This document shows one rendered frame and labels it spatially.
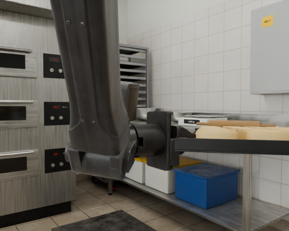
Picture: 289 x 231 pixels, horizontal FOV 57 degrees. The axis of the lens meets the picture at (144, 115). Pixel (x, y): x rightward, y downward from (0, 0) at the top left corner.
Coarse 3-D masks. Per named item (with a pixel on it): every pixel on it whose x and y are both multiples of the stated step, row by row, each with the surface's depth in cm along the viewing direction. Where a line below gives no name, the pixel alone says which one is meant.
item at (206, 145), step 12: (180, 144) 29; (192, 144) 29; (204, 144) 29; (216, 144) 29; (228, 144) 28; (240, 144) 28; (252, 144) 28; (264, 144) 28; (276, 144) 27; (288, 144) 27
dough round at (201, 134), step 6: (198, 132) 32; (204, 132) 31; (210, 132) 31; (216, 132) 31; (222, 132) 31; (228, 132) 31; (234, 132) 31; (210, 138) 31; (216, 138) 30; (222, 138) 30; (228, 138) 30; (234, 138) 31
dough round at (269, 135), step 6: (246, 132) 32; (252, 132) 31; (258, 132) 30; (264, 132) 30; (270, 132) 29; (276, 132) 29; (282, 132) 29; (288, 132) 30; (246, 138) 32; (252, 138) 31; (258, 138) 30; (264, 138) 30; (270, 138) 29; (276, 138) 29; (282, 138) 29; (288, 138) 29
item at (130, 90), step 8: (128, 88) 39; (136, 88) 41; (128, 96) 40; (136, 96) 41; (128, 104) 40; (136, 104) 42; (128, 112) 40; (136, 112) 43; (128, 120) 38; (128, 144) 37; (128, 152) 34; (128, 160) 34; (128, 168) 35
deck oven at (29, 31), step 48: (0, 0) 202; (48, 0) 221; (0, 48) 216; (48, 48) 244; (0, 96) 223; (48, 96) 246; (0, 144) 224; (48, 144) 247; (0, 192) 225; (48, 192) 248
